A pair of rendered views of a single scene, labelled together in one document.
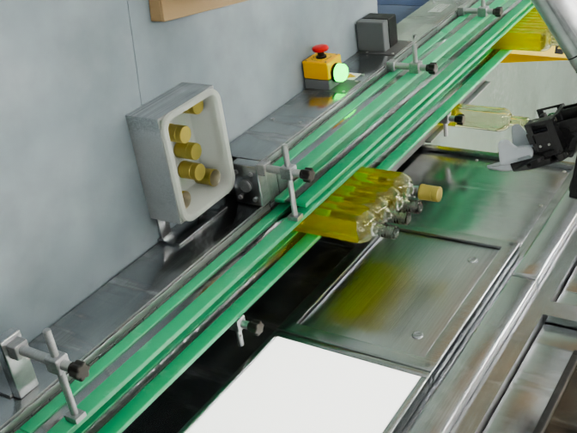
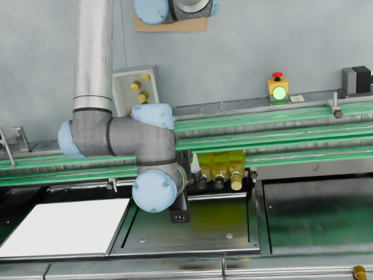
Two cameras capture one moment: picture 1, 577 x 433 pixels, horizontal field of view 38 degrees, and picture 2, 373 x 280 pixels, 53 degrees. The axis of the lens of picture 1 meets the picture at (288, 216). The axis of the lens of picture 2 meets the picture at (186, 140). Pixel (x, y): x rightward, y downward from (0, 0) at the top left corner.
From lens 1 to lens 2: 1.61 m
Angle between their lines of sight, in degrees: 57
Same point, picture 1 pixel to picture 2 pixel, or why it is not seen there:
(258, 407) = (77, 213)
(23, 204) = (57, 88)
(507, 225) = (300, 241)
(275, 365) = (107, 206)
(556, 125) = not seen: hidden behind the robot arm
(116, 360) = (49, 159)
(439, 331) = (149, 246)
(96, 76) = not seen: hidden behind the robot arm
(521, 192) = (355, 234)
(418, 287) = (189, 225)
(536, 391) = not seen: outside the picture
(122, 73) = (115, 50)
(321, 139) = (213, 121)
